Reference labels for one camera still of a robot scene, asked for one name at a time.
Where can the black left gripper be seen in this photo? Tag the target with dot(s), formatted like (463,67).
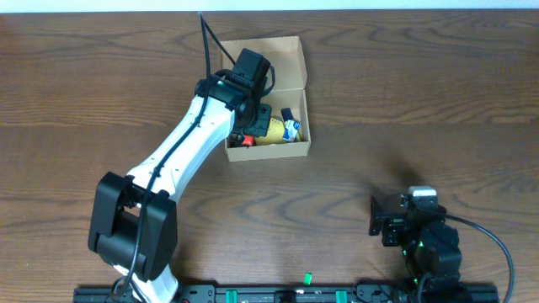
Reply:
(263,124)

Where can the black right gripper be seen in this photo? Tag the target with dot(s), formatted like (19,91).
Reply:
(393,224)

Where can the cardboard box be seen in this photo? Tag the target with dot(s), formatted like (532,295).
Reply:
(286,55)

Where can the yellow highlighter with blue cap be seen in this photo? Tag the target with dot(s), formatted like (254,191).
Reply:
(287,114)

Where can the red marker pen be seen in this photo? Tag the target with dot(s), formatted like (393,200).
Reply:
(248,141)

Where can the small white blue box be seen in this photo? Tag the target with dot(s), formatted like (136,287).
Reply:
(291,131)

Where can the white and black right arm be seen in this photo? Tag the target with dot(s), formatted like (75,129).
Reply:
(428,245)

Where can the small green clip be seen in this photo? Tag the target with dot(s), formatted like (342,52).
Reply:
(307,278)

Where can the black aluminium mounting rail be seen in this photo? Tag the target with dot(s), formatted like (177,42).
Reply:
(358,293)

